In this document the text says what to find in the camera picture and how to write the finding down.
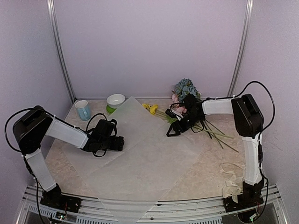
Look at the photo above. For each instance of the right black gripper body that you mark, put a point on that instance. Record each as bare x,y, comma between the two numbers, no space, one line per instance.
192,119

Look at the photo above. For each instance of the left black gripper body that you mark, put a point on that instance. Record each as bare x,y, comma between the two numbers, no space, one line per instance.
117,146

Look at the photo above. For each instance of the pink fake rose stem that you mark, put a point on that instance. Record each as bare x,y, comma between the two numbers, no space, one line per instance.
193,105

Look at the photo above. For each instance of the yellow fake flower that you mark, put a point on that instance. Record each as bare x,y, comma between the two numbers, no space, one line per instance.
154,110

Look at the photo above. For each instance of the blue hydrangea fake flower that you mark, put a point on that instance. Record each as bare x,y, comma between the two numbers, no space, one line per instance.
180,91

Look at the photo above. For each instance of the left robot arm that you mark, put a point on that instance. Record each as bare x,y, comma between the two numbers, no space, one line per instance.
37,124

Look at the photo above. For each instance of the green plate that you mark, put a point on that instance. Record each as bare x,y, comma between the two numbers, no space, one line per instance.
111,108

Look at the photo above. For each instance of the white bowl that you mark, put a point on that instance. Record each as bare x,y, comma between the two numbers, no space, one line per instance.
116,100

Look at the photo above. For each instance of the light blue mug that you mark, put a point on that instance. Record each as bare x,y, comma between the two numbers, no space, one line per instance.
83,110

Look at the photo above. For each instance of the cream ribbon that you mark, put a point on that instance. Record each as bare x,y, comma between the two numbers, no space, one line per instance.
233,186

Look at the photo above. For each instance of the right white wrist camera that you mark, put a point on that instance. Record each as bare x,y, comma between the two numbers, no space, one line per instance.
178,115

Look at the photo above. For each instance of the right aluminium frame post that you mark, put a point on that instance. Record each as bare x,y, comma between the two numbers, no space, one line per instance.
242,46

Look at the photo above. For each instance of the aluminium frame post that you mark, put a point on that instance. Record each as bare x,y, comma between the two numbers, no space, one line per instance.
242,46
59,49

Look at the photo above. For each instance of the aluminium front rail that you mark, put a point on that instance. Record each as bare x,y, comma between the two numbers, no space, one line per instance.
197,211

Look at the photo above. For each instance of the left aluminium frame post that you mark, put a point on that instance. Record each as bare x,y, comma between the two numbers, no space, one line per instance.
59,49

